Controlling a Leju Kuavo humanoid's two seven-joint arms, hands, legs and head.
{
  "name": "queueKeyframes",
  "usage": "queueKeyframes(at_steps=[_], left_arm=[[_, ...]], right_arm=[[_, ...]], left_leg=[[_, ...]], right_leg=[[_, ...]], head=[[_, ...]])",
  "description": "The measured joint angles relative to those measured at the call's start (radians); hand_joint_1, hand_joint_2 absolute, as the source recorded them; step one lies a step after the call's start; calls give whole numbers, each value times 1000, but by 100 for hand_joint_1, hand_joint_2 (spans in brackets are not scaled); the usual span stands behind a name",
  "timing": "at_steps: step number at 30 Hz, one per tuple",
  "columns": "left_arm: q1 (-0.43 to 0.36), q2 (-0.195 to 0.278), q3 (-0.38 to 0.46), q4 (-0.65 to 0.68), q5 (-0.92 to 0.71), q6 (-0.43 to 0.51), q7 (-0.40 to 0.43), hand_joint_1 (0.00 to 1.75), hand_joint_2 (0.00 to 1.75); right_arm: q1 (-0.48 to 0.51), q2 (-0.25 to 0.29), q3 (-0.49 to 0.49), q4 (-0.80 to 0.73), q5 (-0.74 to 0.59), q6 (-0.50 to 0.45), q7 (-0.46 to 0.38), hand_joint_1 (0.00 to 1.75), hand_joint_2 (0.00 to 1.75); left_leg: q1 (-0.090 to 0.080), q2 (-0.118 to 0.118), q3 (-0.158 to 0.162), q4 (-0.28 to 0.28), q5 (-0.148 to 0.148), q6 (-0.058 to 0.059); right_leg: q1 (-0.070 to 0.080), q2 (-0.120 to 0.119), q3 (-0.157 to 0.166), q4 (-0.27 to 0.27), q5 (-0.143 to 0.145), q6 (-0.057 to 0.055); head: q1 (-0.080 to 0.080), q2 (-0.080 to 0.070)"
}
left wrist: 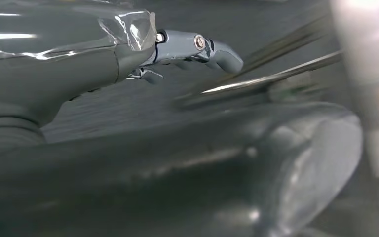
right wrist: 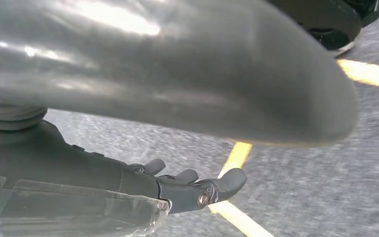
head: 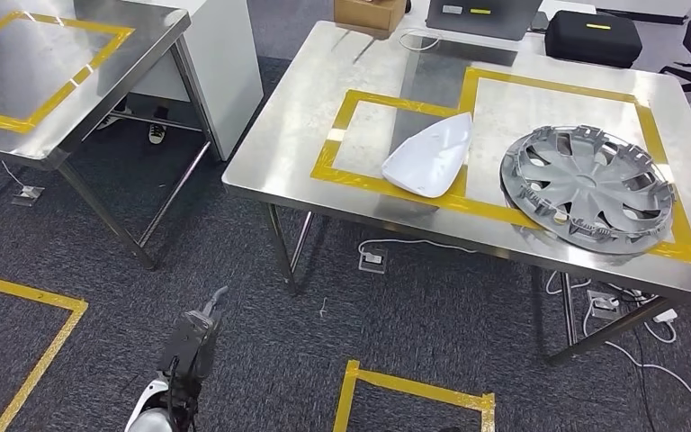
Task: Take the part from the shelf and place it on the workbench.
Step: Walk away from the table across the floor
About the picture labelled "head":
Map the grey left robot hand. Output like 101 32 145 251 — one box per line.
157 285 230 386

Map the white curved plastic part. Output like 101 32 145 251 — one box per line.
381 112 473 200

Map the steel workbench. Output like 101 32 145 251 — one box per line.
221 21 691 366

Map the yellow workbench tape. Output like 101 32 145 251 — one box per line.
310 67 691 266

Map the yellow floor tape outline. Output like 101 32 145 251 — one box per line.
333 359 496 432
0 274 89 432

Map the metal floor socket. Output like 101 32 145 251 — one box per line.
587 290 621 320
11 185 46 208
358 247 389 275

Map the person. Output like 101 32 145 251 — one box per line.
95 101 168 146

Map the yellow table tape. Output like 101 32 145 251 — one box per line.
0 10 135 135

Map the steel table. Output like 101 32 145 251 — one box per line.
0 0 212 271

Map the cardboard box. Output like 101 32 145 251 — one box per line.
333 0 408 40

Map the silver wheel cover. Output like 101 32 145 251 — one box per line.
498 125 677 257

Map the grey laptop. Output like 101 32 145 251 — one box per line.
426 0 543 41

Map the black zip case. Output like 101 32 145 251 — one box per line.
544 10 643 68

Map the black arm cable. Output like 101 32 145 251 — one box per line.
163 357 199 432

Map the white cable loop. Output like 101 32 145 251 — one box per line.
398 28 444 52

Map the thin black floor cable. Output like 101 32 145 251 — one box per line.
631 328 660 432

